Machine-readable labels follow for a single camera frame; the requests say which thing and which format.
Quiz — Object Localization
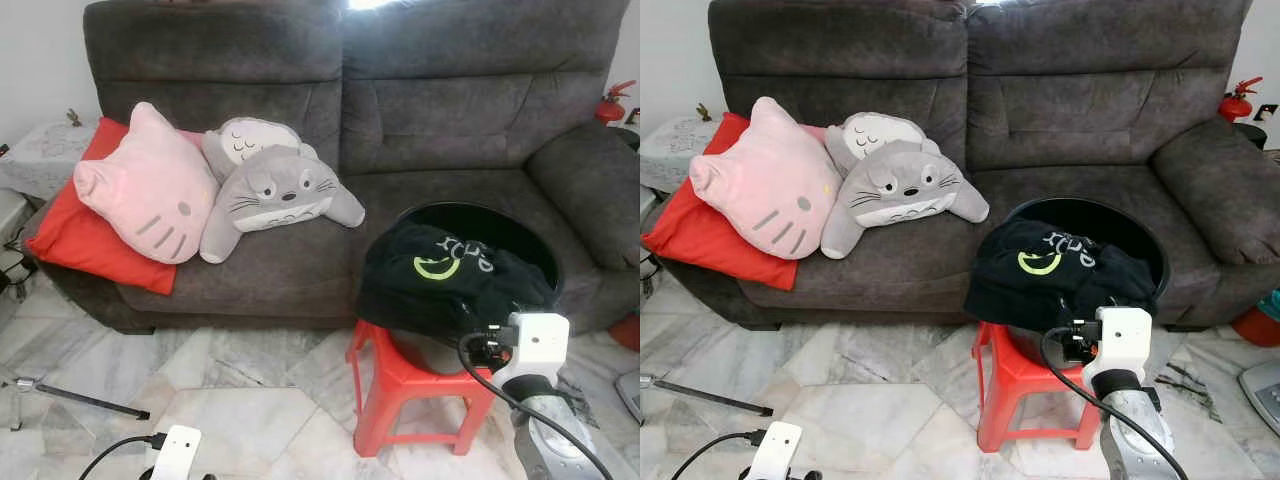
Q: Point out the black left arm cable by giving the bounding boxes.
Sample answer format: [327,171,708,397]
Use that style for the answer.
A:
[78,432,169,480]
[670,430,766,480]

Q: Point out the dark grey fabric sofa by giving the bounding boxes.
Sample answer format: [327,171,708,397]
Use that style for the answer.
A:
[22,0,641,336]
[650,0,1280,331]

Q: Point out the grey bathroom scale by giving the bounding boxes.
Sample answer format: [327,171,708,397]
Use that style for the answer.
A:
[613,370,641,423]
[1238,360,1280,438]

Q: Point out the white lace covered table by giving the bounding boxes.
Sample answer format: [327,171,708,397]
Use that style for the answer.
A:
[0,118,101,201]
[640,115,726,196]

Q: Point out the grey plush open eyes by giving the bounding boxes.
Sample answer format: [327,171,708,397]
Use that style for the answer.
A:
[820,140,991,261]
[198,145,367,265]

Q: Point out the red fire extinguisher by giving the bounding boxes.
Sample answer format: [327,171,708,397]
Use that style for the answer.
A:
[1218,77,1263,123]
[597,80,639,126]

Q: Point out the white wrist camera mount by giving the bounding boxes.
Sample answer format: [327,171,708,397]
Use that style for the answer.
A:
[508,312,571,389]
[1095,307,1153,376]
[745,420,804,480]
[150,425,203,480]

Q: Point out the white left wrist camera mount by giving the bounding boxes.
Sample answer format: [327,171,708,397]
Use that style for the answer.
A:
[150,425,203,480]
[745,420,804,480]

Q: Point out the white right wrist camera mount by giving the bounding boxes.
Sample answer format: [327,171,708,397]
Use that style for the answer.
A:
[1095,307,1153,376]
[508,312,571,389]

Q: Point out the grey plush closed eyes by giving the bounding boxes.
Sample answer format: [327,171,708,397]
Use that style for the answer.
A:
[825,112,936,176]
[202,117,319,181]

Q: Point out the pink cat face pillow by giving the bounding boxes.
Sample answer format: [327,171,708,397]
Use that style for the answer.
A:
[72,102,219,266]
[688,97,843,261]

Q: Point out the red cushion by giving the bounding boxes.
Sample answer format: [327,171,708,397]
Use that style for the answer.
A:
[38,118,206,296]
[642,112,831,291]

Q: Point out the red round basin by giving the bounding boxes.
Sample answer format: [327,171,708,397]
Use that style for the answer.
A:
[1230,290,1280,348]
[608,313,641,351]

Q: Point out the black round bucket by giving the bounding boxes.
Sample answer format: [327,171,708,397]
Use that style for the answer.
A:
[385,200,563,376]
[1000,197,1171,371]

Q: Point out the red plastic stool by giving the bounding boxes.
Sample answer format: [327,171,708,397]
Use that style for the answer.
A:
[970,320,1106,453]
[345,320,501,459]

